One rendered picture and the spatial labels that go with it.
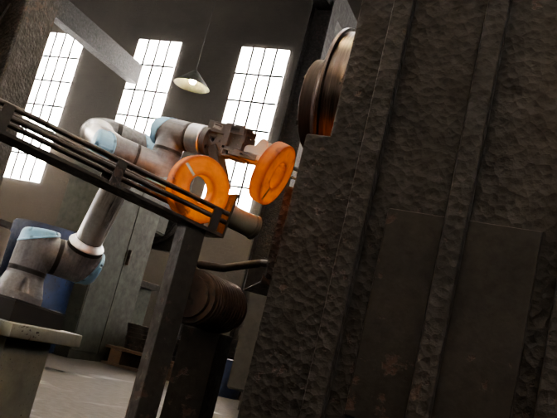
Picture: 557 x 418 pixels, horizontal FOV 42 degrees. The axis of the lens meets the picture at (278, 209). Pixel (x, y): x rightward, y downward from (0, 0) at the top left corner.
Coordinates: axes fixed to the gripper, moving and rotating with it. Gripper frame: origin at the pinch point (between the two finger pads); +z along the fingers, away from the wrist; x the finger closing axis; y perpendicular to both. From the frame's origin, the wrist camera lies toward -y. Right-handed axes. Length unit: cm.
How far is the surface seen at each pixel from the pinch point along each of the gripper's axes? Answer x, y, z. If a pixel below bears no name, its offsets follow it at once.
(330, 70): 17.4, 30.7, -0.7
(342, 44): 21.1, 39.5, -1.0
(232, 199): -7.6, -11.1, -3.9
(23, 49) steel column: 181, 63, -282
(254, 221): -2.1, -14.5, 0.3
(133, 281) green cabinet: 337, -67, -255
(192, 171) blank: -16.7, -8.0, -10.8
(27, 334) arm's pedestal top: 11, -62, -65
